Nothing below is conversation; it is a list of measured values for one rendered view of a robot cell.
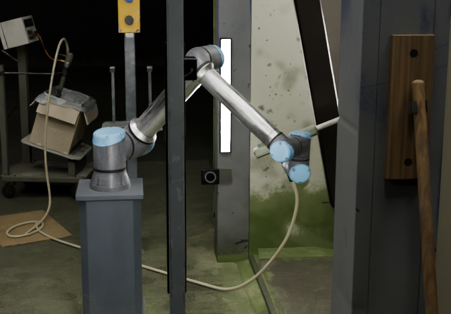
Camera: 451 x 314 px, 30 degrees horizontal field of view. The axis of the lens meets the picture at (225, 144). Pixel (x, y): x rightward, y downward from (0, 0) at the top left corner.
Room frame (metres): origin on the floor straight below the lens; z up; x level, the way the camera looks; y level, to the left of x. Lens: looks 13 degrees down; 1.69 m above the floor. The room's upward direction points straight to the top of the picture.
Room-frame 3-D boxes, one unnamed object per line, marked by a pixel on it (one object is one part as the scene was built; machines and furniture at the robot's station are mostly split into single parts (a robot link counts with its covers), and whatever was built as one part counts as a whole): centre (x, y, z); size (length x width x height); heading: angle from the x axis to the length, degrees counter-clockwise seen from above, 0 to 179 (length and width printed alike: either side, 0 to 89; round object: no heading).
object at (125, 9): (4.65, 0.53, 1.42); 0.12 x 0.06 x 0.26; 96
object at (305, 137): (3.50, -0.31, 0.91); 0.12 x 0.09 x 0.12; 149
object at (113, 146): (3.82, 0.54, 0.83); 0.17 x 0.15 x 0.18; 149
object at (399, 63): (1.66, -0.37, 1.40); 0.09 x 0.02 x 0.29; 96
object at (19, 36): (6.03, 1.32, 0.64); 0.73 x 0.50 x 1.27; 86
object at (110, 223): (3.82, 0.54, 0.32); 0.31 x 0.31 x 0.64; 6
